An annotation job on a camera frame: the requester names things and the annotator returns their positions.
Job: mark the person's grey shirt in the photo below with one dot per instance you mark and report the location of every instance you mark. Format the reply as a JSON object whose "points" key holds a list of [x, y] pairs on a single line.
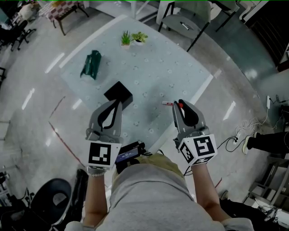
{"points": [[149, 198]]}

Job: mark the black office chair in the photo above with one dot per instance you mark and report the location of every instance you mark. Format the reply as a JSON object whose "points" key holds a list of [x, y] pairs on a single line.
{"points": [[18, 33]]}

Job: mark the red capped white pen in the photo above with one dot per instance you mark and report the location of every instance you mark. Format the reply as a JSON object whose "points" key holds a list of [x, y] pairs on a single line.
{"points": [[167, 103]]}

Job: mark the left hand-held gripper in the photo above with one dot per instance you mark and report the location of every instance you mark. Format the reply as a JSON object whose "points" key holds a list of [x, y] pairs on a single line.
{"points": [[99, 153]]}

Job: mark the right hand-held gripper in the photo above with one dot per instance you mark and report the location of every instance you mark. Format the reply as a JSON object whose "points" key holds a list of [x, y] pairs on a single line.
{"points": [[204, 146]]}

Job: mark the person's khaki trousers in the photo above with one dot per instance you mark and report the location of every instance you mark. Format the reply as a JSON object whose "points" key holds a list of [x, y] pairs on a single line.
{"points": [[155, 162]]}

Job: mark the white low shelf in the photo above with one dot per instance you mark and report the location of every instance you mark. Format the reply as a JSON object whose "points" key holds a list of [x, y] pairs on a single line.
{"points": [[271, 180]]}

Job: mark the long white power strip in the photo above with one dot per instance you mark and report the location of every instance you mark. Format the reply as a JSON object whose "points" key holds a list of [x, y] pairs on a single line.
{"points": [[268, 102]]}

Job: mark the green tissue pack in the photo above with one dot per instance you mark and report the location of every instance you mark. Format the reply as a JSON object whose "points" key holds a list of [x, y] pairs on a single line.
{"points": [[91, 65]]}

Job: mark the black waist device with screen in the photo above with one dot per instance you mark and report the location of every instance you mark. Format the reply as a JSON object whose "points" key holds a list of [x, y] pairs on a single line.
{"points": [[128, 154]]}

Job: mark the black round stool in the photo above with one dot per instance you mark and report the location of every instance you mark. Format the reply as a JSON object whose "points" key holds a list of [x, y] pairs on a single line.
{"points": [[54, 198]]}

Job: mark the white floor socket strip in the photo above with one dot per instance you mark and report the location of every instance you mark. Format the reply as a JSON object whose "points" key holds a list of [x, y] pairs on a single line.
{"points": [[237, 137]]}

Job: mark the spiky green potted plant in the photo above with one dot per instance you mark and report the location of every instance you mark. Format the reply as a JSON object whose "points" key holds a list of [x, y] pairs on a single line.
{"points": [[125, 39]]}

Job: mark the black and white marker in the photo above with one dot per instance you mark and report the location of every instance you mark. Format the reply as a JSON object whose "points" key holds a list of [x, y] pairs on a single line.
{"points": [[184, 25]]}

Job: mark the grey green chair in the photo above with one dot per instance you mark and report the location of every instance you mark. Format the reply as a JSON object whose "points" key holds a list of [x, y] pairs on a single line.
{"points": [[180, 20], [225, 6]]}

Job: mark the white square table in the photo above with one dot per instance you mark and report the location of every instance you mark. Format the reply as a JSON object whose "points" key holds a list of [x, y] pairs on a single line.
{"points": [[153, 74]]}

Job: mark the person's left forearm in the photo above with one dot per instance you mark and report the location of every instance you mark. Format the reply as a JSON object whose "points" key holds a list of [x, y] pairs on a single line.
{"points": [[96, 198]]}

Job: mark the checked cloth table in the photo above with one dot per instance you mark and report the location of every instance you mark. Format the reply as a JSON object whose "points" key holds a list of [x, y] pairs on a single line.
{"points": [[63, 11]]}

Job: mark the black square pen holder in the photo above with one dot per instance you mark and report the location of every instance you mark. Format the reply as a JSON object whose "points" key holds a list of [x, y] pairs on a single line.
{"points": [[118, 92]]}

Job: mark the person's right forearm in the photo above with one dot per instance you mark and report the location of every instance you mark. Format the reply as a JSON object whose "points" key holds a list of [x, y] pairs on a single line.
{"points": [[206, 191]]}

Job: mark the leafy potted plant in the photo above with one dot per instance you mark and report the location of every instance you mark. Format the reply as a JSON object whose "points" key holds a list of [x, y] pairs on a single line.
{"points": [[139, 38]]}

